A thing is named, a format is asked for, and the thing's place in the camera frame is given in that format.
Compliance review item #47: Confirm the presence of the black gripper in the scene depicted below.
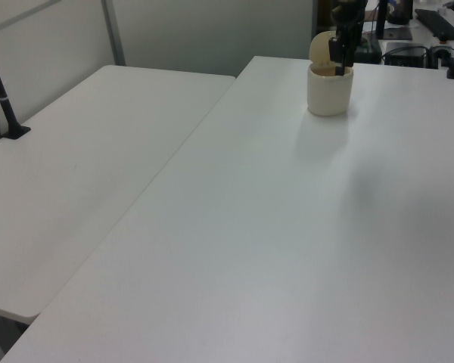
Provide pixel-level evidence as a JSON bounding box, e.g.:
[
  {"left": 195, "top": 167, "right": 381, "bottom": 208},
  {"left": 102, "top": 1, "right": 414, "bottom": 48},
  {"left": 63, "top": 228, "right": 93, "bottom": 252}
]
[{"left": 328, "top": 0, "right": 367, "bottom": 77}]

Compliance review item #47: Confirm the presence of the cream round trash bin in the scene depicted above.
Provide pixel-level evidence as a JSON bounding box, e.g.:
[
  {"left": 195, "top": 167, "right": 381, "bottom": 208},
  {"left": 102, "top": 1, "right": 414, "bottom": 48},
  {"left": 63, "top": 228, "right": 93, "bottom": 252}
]
[{"left": 306, "top": 31, "right": 355, "bottom": 117}]

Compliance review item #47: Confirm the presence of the black box with green light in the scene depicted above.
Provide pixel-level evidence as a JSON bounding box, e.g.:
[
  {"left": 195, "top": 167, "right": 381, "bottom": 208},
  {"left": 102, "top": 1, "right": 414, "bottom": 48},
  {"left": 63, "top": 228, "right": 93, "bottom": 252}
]
[{"left": 359, "top": 31, "right": 383, "bottom": 64}]

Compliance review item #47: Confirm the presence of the black monitor stand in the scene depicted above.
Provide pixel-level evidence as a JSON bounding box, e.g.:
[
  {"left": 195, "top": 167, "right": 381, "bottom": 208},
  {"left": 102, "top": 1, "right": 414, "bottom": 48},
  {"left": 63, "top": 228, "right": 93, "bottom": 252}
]
[{"left": 375, "top": 0, "right": 414, "bottom": 42}]

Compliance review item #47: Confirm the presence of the black box device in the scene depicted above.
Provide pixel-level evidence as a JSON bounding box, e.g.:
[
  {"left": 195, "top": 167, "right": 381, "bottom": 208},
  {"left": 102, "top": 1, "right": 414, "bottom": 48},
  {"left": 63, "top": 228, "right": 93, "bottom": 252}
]
[{"left": 384, "top": 41, "right": 428, "bottom": 68}]

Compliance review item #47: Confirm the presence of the dark cup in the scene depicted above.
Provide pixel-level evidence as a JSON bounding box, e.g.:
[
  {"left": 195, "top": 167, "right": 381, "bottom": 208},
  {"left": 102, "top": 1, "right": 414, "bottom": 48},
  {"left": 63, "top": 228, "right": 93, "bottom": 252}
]
[{"left": 387, "top": 0, "right": 414, "bottom": 26}]

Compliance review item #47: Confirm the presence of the black keyboard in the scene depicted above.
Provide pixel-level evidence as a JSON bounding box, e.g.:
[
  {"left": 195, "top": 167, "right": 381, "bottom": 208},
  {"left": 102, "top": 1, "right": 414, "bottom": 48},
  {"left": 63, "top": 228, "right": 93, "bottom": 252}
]
[{"left": 415, "top": 8, "right": 454, "bottom": 41}]

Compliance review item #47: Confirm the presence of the grey metal partition post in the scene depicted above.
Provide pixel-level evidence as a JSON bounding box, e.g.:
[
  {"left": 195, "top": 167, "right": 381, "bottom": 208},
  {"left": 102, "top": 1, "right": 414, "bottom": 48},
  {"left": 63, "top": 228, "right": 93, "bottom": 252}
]
[{"left": 101, "top": 0, "right": 127, "bottom": 67}]

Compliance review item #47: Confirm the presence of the black camera stand pole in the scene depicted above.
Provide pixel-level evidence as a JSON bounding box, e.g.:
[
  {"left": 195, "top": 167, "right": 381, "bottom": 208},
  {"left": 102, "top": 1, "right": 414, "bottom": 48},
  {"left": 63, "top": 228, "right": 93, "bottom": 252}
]
[{"left": 0, "top": 32, "right": 33, "bottom": 141}]

